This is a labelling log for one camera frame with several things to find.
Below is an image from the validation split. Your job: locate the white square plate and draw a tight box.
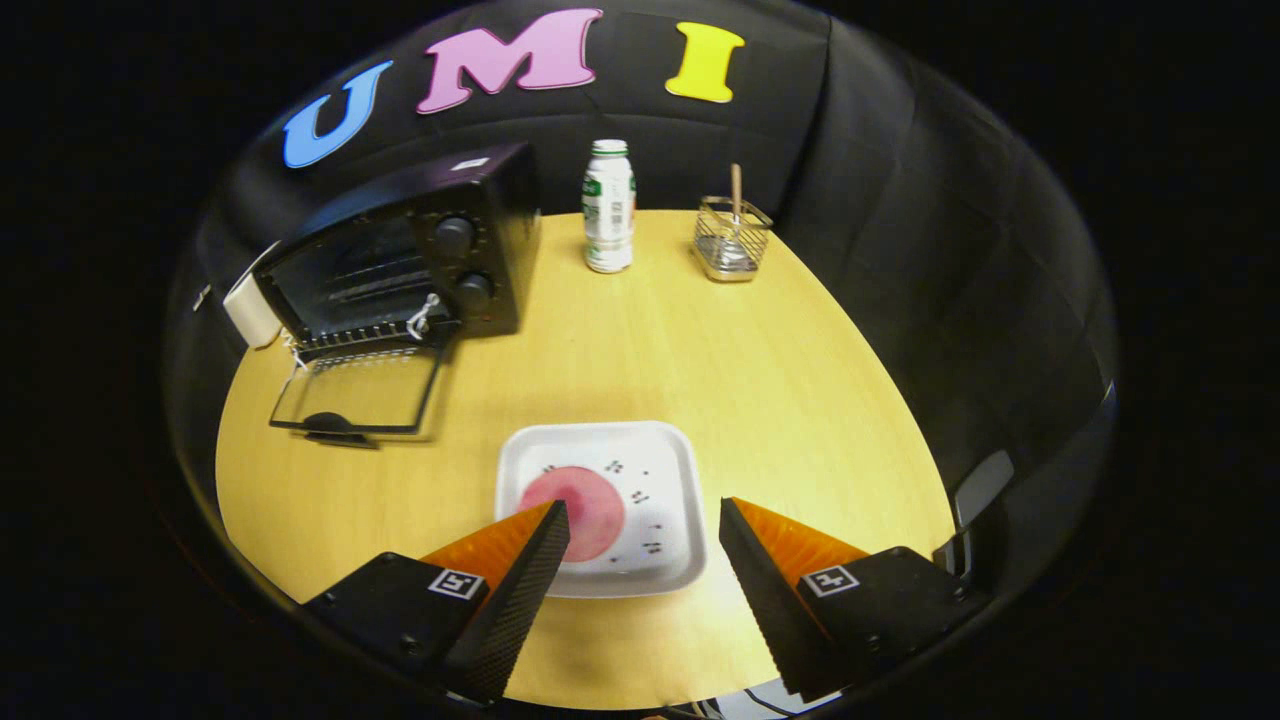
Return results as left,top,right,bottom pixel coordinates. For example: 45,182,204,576
495,420,708,599

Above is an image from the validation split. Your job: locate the white green drink bottle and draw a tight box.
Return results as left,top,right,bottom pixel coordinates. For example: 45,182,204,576
582,138,637,274

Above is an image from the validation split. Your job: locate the white box appliance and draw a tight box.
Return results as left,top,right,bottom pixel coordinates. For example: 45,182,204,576
222,240,286,349

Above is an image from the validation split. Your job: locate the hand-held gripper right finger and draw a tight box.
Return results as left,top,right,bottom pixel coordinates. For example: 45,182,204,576
718,496,991,703

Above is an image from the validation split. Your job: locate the pink round food slice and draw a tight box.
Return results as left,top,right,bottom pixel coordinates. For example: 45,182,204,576
518,466,627,563

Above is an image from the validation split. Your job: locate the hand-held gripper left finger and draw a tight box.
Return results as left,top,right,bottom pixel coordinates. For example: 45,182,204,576
300,498,573,706

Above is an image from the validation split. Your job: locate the black toaster oven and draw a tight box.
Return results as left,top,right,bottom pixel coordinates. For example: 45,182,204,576
250,140,543,449

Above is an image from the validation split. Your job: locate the wire mesh basket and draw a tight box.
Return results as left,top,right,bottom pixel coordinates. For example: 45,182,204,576
693,195,774,283

